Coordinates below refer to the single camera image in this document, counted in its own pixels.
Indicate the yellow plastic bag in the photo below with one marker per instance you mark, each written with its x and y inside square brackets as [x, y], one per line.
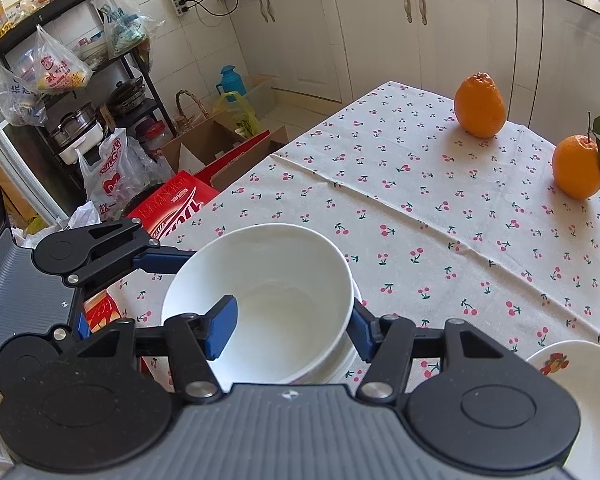
[237, 110]

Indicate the clear hanging plastic bag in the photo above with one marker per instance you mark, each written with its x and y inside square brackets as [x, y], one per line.
[17, 97]

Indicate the wicker basket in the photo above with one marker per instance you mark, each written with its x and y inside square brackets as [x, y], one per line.
[187, 124]

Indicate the black metal rack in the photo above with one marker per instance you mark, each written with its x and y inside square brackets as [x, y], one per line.
[55, 8]

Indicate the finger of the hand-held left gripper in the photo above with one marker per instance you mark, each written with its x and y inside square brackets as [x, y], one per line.
[160, 262]
[84, 327]

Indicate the orange with leaf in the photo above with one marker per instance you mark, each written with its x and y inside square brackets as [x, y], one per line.
[577, 170]

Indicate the white kitchen cabinets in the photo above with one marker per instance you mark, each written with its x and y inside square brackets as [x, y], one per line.
[380, 35]

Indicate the blue thermos jug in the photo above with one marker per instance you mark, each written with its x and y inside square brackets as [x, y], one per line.
[227, 80]

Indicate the white power strip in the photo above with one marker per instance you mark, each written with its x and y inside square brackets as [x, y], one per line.
[180, 2]

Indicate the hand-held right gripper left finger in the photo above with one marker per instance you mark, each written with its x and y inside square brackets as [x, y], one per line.
[222, 327]

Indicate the white fruit-print plate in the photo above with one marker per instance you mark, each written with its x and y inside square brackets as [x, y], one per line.
[595, 375]

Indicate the cherry print tablecloth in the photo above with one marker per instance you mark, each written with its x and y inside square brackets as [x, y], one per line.
[430, 210]

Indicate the white floral bowl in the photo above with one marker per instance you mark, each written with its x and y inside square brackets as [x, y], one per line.
[280, 270]
[342, 365]

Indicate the white bag with red print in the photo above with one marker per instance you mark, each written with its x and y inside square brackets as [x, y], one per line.
[107, 175]

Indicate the clear bag with blue print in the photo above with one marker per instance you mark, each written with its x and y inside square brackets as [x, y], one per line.
[120, 20]

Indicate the red printed carton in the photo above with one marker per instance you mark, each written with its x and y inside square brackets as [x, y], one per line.
[175, 200]

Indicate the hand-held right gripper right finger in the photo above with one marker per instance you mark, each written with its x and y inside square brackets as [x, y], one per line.
[362, 332]

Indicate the open cardboard box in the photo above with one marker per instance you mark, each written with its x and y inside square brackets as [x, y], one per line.
[205, 140]

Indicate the black cooking pot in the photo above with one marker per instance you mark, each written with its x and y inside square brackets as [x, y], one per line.
[125, 97]

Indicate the clear bag with yellow snacks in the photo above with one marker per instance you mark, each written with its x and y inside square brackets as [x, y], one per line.
[55, 67]

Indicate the steel cooking pot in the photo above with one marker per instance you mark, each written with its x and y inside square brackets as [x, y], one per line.
[72, 122]

